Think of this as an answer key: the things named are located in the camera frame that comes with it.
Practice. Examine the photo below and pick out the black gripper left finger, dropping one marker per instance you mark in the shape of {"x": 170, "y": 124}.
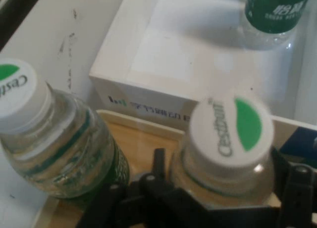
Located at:
{"x": 158, "y": 163}

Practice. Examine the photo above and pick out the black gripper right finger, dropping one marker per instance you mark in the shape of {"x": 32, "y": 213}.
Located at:
{"x": 299, "y": 188}

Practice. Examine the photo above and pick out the clear water bottle green label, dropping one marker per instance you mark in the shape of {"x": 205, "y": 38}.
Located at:
{"x": 227, "y": 131}
{"x": 62, "y": 151}
{"x": 272, "y": 13}

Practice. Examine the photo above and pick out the white and blue cardboard box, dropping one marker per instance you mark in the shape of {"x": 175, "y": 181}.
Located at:
{"x": 185, "y": 40}

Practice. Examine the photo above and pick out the wooden tray with white rim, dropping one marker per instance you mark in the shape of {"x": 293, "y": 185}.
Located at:
{"x": 138, "y": 139}

